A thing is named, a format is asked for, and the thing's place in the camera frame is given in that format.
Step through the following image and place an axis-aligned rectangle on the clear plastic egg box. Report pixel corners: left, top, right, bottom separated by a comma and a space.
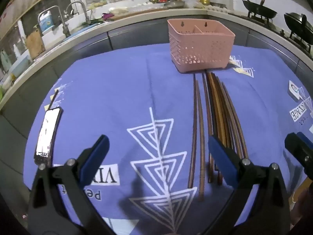
127, 1, 165, 12

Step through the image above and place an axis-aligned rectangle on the blue plastic basin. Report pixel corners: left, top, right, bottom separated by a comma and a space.
66, 25, 91, 40

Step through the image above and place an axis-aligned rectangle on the black wok with handle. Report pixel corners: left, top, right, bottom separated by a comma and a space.
284, 12, 313, 41
232, 0, 278, 20

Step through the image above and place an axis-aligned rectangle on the short chrome faucet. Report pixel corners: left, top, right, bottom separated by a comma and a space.
37, 5, 69, 38

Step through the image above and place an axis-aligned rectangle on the blue lidded food container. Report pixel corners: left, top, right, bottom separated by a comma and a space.
9, 53, 32, 77

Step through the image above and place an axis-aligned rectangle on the fruit print window blind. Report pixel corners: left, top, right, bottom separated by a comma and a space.
0, 0, 75, 41

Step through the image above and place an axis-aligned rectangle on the thin black rod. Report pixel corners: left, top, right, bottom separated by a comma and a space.
48, 90, 59, 109

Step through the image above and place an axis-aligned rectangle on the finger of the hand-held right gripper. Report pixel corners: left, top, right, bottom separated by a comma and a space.
284, 132, 313, 184

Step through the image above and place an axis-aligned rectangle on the blue label detergent bottle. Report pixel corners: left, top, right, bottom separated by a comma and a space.
39, 10, 53, 32

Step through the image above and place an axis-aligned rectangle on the tall chrome faucet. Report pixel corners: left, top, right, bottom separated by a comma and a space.
66, 1, 90, 22

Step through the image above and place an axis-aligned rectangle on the upright wooden cutting board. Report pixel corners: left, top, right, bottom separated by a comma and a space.
25, 31, 46, 60

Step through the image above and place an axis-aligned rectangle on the small white device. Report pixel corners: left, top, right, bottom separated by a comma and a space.
288, 80, 301, 102

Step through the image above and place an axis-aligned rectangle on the egg tray with eggs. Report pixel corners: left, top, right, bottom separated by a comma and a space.
207, 3, 231, 13

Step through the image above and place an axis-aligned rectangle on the blue printed tablecloth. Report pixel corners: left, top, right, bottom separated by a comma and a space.
23, 43, 313, 235

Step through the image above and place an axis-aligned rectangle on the bundle of wooden chopsticks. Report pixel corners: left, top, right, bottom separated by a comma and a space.
188, 72, 248, 201

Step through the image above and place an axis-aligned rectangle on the pink plastic utensil basket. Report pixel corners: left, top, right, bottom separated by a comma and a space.
167, 18, 236, 73

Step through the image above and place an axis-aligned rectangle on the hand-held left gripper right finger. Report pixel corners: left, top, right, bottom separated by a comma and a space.
203, 135, 291, 235

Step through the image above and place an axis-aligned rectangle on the flat wooden cutting board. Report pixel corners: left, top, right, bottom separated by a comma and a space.
110, 5, 184, 20

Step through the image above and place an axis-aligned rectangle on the black smartphone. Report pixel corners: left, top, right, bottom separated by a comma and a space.
34, 107, 63, 163

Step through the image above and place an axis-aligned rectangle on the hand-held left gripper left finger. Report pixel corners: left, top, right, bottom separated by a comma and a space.
27, 135, 115, 235

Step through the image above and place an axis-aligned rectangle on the black gas stove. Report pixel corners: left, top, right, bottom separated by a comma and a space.
233, 12, 313, 60

